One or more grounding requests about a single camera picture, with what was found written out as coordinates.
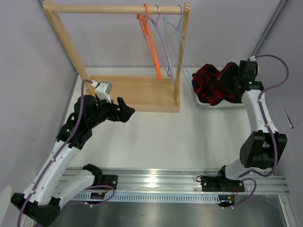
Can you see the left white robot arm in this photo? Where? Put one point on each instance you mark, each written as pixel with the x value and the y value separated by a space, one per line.
pixel 43 199

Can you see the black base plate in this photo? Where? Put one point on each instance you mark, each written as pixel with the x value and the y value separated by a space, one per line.
pixel 110 180
pixel 219 184

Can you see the slotted cable duct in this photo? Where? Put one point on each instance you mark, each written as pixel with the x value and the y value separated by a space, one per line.
pixel 148 197

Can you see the red black plaid skirt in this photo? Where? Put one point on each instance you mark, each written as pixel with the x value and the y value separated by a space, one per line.
pixel 209 84

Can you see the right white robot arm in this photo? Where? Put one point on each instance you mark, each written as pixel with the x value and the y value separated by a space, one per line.
pixel 263 148

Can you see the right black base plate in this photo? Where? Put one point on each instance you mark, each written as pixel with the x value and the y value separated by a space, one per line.
pixel 219 184

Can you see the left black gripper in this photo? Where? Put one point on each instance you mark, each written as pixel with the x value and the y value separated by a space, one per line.
pixel 123 115

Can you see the orange plastic hanger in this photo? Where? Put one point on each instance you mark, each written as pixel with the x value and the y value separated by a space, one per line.
pixel 143 22

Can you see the lilac plastic hanger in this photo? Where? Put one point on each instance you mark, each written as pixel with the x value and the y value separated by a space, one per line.
pixel 169 69

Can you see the white plastic basket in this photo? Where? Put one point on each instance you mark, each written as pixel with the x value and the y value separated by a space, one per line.
pixel 223 105

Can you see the aluminium mounting rail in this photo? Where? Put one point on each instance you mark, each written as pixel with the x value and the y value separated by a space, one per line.
pixel 183 181

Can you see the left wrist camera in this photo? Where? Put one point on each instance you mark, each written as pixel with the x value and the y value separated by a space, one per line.
pixel 102 90

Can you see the wooden clothes rack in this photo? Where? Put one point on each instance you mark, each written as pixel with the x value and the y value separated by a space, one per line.
pixel 145 94

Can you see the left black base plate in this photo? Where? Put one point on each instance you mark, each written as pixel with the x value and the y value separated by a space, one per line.
pixel 110 180

